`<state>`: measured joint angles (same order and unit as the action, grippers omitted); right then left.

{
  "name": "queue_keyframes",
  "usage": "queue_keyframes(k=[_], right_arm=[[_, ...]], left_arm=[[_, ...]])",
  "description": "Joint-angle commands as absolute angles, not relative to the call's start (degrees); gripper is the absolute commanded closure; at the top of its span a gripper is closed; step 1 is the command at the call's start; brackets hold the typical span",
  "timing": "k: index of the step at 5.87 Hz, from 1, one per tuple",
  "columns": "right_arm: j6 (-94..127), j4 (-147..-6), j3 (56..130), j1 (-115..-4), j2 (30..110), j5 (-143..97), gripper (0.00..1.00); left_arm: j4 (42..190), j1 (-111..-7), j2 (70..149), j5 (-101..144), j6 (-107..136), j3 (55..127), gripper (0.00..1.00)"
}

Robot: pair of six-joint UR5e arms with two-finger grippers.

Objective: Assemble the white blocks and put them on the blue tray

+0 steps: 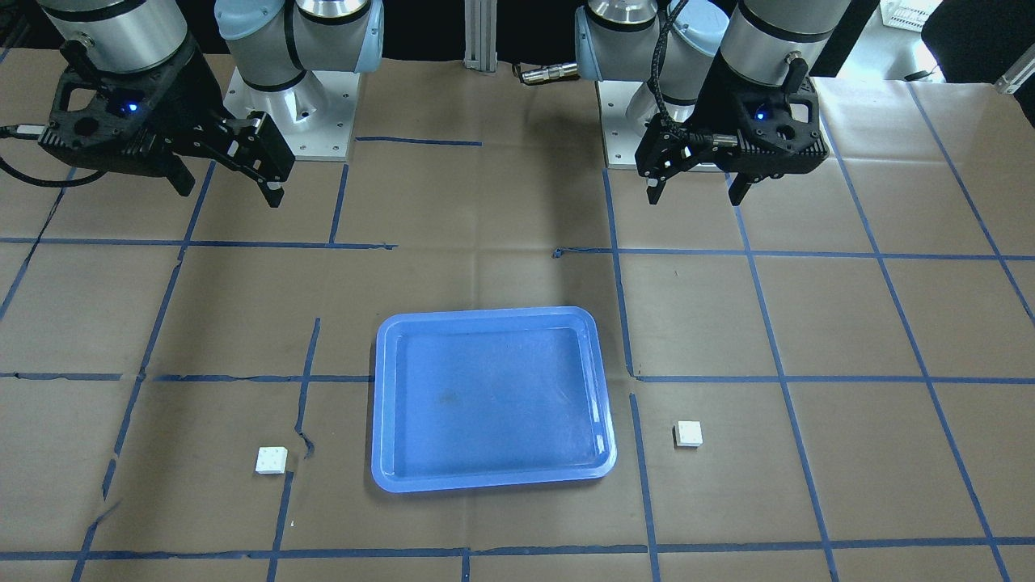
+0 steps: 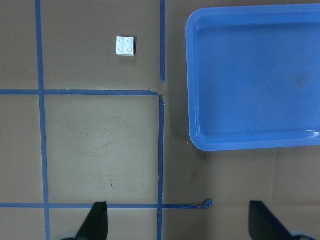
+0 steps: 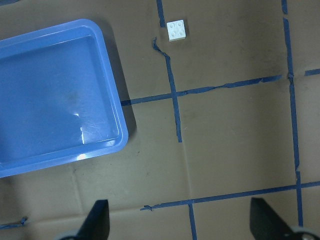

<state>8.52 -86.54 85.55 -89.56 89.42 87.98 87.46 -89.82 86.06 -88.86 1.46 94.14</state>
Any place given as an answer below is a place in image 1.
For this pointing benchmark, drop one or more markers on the blue plastic tray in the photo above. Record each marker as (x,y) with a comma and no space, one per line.
(490,398)

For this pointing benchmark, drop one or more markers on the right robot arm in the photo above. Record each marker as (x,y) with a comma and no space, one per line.
(273,43)

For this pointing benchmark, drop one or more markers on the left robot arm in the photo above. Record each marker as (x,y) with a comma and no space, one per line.
(672,48)

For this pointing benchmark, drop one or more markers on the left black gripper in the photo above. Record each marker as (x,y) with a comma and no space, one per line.
(716,107)

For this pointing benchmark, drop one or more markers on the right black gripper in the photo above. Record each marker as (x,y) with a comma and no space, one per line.
(184,103)

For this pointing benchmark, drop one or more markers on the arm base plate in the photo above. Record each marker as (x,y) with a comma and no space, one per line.
(316,116)
(625,109)

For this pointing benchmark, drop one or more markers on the metal cable connector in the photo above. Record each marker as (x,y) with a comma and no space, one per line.
(561,72)

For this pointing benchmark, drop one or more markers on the white block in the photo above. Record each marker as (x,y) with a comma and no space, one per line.
(688,433)
(271,460)

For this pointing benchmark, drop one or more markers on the aluminium frame post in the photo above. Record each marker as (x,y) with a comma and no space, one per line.
(479,36)

